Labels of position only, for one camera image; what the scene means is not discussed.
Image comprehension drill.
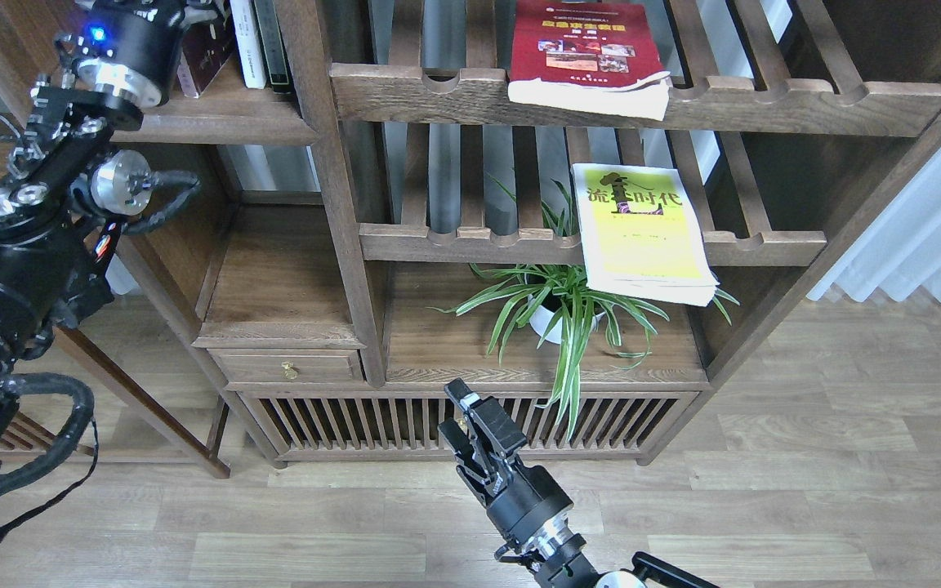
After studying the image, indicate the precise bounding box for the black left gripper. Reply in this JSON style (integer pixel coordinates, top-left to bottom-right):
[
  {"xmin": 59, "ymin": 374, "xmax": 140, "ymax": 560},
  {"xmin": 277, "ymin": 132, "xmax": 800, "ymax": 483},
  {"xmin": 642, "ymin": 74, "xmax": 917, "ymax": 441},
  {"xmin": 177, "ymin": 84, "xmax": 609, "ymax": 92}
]
[{"xmin": 55, "ymin": 1, "xmax": 223, "ymax": 109}]

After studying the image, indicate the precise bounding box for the red book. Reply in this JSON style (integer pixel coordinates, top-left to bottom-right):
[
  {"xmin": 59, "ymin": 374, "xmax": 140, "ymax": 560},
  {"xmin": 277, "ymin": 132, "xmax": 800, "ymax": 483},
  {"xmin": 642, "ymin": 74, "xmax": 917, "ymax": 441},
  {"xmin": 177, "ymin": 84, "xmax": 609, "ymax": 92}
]
[{"xmin": 507, "ymin": 1, "xmax": 670, "ymax": 122}]

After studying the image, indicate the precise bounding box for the white upright book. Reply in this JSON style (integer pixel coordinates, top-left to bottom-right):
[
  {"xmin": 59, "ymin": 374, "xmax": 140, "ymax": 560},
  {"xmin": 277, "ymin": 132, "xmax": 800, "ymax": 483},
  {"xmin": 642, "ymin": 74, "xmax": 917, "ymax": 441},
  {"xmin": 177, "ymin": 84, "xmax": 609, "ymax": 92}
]
[{"xmin": 230, "ymin": 0, "xmax": 268, "ymax": 89}]

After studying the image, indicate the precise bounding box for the dark wooden bookshelf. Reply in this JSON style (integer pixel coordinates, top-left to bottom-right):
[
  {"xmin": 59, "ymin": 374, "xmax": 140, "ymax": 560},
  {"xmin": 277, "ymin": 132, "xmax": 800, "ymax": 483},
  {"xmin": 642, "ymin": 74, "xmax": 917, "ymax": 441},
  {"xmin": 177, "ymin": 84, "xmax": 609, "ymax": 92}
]
[{"xmin": 117, "ymin": 1, "xmax": 941, "ymax": 465}]

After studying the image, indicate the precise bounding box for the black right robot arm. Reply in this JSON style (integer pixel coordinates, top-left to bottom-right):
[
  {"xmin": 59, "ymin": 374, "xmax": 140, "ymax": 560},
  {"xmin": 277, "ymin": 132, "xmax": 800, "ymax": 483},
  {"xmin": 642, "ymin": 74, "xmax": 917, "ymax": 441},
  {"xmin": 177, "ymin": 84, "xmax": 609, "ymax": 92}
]
[{"xmin": 439, "ymin": 379, "xmax": 711, "ymax": 587}]

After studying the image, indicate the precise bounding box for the brass drawer knob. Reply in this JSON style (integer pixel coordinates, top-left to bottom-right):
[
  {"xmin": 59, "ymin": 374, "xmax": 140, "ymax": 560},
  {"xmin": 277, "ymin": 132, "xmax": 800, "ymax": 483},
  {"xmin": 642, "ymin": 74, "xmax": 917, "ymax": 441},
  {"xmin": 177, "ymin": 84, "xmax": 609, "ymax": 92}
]
[{"xmin": 281, "ymin": 361, "xmax": 300, "ymax": 381}]

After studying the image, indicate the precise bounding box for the white plant pot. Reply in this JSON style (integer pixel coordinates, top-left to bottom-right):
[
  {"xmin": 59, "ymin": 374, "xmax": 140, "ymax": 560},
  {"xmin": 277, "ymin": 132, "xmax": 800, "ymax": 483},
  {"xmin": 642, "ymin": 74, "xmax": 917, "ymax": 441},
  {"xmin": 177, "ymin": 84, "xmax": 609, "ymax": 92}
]
[{"xmin": 529, "ymin": 295, "xmax": 604, "ymax": 344}]

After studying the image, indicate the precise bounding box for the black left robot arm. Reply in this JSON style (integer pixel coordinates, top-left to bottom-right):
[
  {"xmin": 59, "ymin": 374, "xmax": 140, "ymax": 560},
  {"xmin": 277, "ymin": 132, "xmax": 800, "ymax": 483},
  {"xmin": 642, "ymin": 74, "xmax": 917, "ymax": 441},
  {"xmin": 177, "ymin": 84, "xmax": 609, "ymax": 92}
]
[{"xmin": 0, "ymin": 1, "xmax": 223, "ymax": 497}]

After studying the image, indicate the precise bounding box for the dark brown book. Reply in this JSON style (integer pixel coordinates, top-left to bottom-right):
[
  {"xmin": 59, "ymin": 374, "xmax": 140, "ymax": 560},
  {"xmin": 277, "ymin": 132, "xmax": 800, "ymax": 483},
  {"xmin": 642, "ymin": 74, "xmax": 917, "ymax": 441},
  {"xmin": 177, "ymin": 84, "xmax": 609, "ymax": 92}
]
[{"xmin": 178, "ymin": 7, "xmax": 236, "ymax": 98}]

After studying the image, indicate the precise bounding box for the green spider plant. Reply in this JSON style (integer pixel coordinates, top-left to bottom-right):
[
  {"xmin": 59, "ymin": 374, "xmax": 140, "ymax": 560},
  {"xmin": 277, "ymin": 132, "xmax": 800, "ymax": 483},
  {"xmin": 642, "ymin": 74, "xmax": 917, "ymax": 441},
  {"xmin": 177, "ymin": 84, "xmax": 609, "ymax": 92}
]
[{"xmin": 449, "ymin": 183, "xmax": 735, "ymax": 434}]

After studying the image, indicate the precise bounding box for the yellow green book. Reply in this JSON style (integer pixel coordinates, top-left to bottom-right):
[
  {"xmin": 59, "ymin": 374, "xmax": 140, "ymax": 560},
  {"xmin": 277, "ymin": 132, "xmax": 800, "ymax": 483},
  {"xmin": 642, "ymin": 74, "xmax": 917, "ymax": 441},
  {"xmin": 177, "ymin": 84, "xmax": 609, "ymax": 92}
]
[{"xmin": 571, "ymin": 163, "xmax": 718, "ymax": 306}]

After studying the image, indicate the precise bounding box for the dark upright book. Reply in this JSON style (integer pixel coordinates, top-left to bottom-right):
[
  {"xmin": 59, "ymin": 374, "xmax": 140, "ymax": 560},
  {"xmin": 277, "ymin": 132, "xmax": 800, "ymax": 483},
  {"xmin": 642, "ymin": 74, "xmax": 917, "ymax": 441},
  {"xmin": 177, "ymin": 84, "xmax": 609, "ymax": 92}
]
[{"xmin": 252, "ymin": 0, "xmax": 292, "ymax": 96}]

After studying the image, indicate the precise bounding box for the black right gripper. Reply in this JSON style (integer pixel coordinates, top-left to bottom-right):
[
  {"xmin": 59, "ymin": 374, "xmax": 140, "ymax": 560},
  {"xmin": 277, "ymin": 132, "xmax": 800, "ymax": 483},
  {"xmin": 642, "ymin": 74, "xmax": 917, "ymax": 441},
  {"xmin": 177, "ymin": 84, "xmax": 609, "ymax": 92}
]
[{"xmin": 439, "ymin": 377, "xmax": 573, "ymax": 559}]

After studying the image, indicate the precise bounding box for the white curtain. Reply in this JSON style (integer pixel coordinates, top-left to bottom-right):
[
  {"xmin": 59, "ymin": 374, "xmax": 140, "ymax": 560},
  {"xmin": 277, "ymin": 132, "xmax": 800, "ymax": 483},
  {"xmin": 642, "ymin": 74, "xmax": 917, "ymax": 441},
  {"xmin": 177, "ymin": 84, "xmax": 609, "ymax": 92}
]
[{"xmin": 807, "ymin": 148, "xmax": 941, "ymax": 304}]

